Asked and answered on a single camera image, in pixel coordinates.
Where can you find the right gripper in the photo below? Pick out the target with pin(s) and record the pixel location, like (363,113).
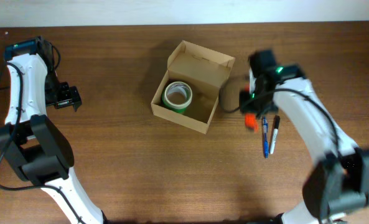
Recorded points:
(246,108)

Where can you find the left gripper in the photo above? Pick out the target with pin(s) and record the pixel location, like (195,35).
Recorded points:
(71,96)

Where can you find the orange utility knife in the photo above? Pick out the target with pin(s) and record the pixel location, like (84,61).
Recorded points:
(250,118)

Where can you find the brown cardboard box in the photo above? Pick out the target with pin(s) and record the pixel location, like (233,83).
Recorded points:
(189,91)

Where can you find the green tape roll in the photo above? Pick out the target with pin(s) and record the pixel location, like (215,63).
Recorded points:
(168,104)

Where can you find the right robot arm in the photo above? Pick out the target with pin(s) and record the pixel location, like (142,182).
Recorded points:
(339,182)

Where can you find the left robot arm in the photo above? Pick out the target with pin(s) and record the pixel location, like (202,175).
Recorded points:
(34,154)

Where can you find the blue ballpoint pen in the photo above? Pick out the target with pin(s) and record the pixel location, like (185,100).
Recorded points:
(265,138)

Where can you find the black and white marker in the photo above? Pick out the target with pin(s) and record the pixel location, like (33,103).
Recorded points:
(274,134)

